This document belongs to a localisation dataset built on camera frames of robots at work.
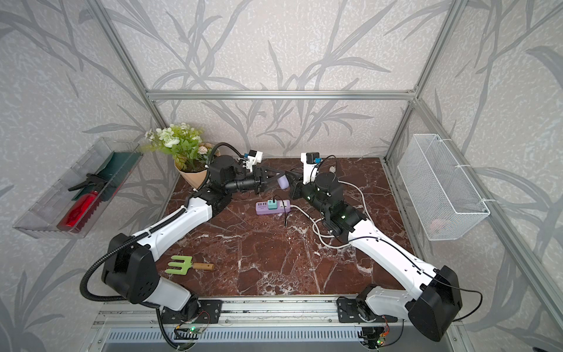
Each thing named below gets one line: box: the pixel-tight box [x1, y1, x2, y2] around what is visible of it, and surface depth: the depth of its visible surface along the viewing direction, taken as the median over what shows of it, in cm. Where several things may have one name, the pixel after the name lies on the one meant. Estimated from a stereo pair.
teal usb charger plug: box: [267, 199, 278, 210], surface depth 96 cm
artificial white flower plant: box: [140, 122, 212, 172], surface depth 90 cm
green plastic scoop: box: [71, 151, 144, 202], surface depth 71 cm
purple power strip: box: [255, 199, 292, 215], surface depth 101 cm
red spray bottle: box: [56, 190, 102, 234], surface depth 60 cm
